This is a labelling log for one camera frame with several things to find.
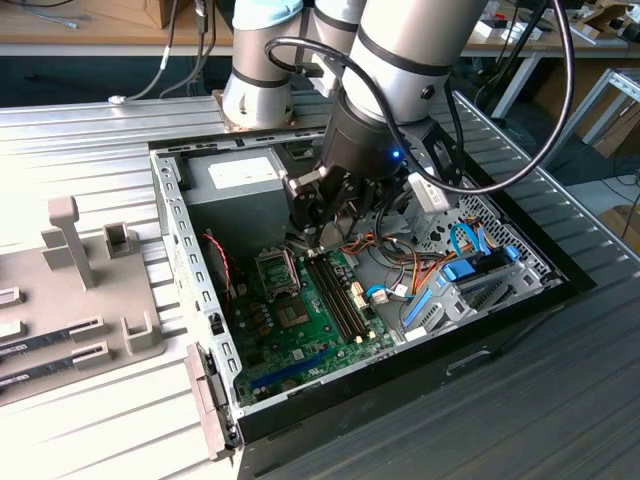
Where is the perforated metal disk cage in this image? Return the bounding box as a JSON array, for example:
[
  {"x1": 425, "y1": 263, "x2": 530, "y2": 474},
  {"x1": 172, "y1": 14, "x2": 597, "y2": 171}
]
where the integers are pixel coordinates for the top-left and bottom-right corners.
[{"x1": 397, "y1": 189, "x2": 564, "y2": 341}]

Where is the orange yellow red wire bundle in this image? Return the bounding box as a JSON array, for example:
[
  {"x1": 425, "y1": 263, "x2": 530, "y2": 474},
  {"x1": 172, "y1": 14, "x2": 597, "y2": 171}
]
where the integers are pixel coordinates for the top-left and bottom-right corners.
[{"x1": 344, "y1": 232, "x2": 449, "y2": 301}]

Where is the black open PC case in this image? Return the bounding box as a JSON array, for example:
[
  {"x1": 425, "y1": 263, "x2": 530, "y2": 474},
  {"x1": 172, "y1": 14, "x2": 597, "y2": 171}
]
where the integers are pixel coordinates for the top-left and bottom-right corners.
[{"x1": 148, "y1": 113, "x2": 598, "y2": 480}]

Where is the grey power supply unit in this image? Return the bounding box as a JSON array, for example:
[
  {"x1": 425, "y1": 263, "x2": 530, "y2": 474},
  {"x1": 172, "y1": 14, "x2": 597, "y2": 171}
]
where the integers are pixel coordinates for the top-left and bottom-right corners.
[{"x1": 180, "y1": 147, "x2": 297, "y2": 261}]

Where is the blue expansion slot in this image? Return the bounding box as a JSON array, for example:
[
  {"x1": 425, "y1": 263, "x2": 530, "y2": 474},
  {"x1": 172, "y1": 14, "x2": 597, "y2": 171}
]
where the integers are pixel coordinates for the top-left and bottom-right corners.
[{"x1": 249, "y1": 347, "x2": 332, "y2": 391}]

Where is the metal socket cover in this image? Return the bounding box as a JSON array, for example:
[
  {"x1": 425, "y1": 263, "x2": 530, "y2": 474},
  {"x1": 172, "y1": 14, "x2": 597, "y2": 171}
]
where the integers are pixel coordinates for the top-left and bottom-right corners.
[{"x1": 255, "y1": 247, "x2": 301, "y2": 301}]

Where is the grey metal drive cage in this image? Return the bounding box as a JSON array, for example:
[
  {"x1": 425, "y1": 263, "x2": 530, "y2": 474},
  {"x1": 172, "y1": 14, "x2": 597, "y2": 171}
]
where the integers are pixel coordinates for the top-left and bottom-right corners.
[{"x1": 399, "y1": 197, "x2": 451, "y2": 242}]

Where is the brown cardboard box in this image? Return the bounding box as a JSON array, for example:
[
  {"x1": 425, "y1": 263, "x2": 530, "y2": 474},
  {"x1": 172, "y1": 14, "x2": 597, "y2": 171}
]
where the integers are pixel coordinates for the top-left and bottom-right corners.
[{"x1": 597, "y1": 204, "x2": 640, "y2": 251}]

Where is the green motherboard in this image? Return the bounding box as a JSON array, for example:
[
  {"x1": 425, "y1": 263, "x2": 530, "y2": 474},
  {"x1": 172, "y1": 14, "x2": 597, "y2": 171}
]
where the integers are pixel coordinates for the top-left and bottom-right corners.
[{"x1": 227, "y1": 244, "x2": 401, "y2": 409}]

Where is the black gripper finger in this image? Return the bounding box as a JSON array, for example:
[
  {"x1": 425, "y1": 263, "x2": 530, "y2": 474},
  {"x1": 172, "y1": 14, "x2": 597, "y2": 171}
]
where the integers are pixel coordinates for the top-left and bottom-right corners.
[
  {"x1": 282, "y1": 167, "x2": 334, "y2": 236},
  {"x1": 339, "y1": 174, "x2": 401, "y2": 236}
]

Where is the grey cable with white plug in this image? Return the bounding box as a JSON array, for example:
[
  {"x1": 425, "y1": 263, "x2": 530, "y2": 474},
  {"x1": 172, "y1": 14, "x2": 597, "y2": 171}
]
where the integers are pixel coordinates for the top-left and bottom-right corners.
[{"x1": 108, "y1": 29, "x2": 174, "y2": 106}]

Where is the CPU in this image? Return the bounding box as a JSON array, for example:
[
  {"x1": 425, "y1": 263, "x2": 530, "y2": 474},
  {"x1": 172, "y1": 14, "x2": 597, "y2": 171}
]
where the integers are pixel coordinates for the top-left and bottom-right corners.
[{"x1": 318, "y1": 222, "x2": 347, "y2": 251}]

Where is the small white box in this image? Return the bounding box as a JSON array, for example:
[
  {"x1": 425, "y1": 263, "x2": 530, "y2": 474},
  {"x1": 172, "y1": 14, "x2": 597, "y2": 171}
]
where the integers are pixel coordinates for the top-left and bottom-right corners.
[{"x1": 474, "y1": 18, "x2": 506, "y2": 39}]

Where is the black power cable bundle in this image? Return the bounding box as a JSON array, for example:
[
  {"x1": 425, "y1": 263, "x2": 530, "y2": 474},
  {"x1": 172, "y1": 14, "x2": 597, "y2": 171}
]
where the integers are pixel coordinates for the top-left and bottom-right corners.
[{"x1": 374, "y1": 207, "x2": 416, "y2": 247}]

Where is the CPU socket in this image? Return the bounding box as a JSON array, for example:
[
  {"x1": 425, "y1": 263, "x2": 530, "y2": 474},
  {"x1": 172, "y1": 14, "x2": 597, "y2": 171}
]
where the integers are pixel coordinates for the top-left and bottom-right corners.
[{"x1": 272, "y1": 294, "x2": 315, "y2": 332}]

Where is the blue SATA wire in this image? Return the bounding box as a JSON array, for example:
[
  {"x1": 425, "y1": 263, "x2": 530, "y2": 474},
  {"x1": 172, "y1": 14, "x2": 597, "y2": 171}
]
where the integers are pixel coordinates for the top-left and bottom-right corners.
[{"x1": 449, "y1": 222, "x2": 497, "y2": 257}]

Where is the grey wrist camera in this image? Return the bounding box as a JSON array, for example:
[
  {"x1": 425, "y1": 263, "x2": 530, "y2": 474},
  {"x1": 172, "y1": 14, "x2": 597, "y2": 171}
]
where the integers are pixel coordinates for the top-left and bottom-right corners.
[{"x1": 407, "y1": 172, "x2": 450, "y2": 214}]

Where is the thin black cable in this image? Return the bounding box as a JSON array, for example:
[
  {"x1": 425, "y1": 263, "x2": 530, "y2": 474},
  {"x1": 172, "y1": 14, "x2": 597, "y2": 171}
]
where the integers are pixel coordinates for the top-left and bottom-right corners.
[{"x1": 159, "y1": 0, "x2": 217, "y2": 99}]

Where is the RAM stick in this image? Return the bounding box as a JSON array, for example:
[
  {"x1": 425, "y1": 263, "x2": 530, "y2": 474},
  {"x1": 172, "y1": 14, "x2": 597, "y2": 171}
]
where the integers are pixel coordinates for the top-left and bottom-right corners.
[
  {"x1": 0, "y1": 355, "x2": 85, "y2": 390},
  {"x1": 0, "y1": 325, "x2": 84, "y2": 357}
]

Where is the hard disk in blue carrier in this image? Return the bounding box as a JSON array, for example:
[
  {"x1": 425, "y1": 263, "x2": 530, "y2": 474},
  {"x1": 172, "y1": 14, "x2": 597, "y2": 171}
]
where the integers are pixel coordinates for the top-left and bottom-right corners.
[{"x1": 439, "y1": 243, "x2": 521, "y2": 301}]

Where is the cardboard box on desk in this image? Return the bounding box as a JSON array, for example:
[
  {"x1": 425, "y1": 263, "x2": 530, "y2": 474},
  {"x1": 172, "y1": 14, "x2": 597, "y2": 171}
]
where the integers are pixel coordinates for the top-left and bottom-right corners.
[{"x1": 144, "y1": 0, "x2": 197, "y2": 30}]

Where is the wooden desk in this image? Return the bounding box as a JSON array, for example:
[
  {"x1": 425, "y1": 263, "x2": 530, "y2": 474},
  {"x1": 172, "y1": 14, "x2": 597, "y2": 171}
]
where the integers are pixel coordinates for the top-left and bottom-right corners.
[{"x1": 0, "y1": 0, "x2": 640, "y2": 59}]

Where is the case fan with red wire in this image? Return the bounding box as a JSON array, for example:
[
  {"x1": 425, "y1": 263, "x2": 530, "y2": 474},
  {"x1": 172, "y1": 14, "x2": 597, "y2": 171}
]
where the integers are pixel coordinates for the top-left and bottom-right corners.
[{"x1": 199, "y1": 228, "x2": 240, "y2": 306}]

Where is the thick black camera cable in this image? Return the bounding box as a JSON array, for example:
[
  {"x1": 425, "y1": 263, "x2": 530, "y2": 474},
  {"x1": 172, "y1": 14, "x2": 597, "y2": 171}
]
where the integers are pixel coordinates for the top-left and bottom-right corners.
[{"x1": 264, "y1": 0, "x2": 576, "y2": 194}]

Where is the aluminium profile frame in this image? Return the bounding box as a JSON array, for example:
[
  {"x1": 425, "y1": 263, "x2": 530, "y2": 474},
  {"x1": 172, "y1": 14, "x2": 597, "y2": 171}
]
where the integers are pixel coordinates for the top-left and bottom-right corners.
[{"x1": 537, "y1": 67, "x2": 640, "y2": 171}]

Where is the black RAM slot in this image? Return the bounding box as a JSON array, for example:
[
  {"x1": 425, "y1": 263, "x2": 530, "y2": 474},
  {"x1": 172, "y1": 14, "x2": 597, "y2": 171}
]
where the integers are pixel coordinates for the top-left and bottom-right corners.
[
  {"x1": 305, "y1": 258, "x2": 355, "y2": 347},
  {"x1": 316, "y1": 252, "x2": 368, "y2": 341},
  {"x1": 310, "y1": 255, "x2": 361, "y2": 344},
  {"x1": 322, "y1": 249, "x2": 375, "y2": 338}
]

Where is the black stand pole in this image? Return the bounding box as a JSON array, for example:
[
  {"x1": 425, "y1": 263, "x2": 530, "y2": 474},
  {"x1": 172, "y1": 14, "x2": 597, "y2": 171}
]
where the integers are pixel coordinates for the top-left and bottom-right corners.
[{"x1": 494, "y1": 0, "x2": 551, "y2": 71}]

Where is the grey parts rack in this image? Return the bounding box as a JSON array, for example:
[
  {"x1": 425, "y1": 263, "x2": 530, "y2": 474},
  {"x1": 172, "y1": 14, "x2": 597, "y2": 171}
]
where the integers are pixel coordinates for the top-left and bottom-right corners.
[{"x1": 0, "y1": 196, "x2": 169, "y2": 407}]

